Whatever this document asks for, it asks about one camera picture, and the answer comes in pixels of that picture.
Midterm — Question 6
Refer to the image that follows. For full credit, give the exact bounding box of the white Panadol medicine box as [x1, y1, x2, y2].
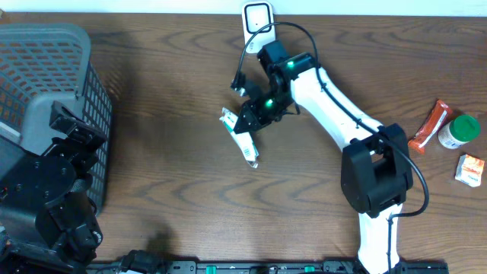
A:
[219, 107, 259, 168]

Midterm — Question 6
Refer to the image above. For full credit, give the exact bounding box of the orange snack bar wrapper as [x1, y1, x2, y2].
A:
[408, 99, 453, 155]

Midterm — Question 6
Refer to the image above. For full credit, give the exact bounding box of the green lid white jar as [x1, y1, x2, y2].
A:
[438, 115, 481, 149]

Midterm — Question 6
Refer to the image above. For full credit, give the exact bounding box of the orange white snack packet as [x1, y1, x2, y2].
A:
[454, 154, 485, 187]

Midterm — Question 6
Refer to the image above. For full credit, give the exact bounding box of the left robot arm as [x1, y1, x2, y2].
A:
[1, 101, 107, 273]

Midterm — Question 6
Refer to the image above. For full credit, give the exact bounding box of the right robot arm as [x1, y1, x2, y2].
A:
[231, 41, 414, 273]

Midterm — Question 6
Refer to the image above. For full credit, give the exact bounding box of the white barcode scanner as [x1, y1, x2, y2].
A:
[242, 1, 276, 54]

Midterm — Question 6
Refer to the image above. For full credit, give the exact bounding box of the grey plastic basket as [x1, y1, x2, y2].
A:
[0, 23, 113, 216]

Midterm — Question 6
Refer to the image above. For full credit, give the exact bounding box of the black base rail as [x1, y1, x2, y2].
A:
[85, 249, 450, 274]

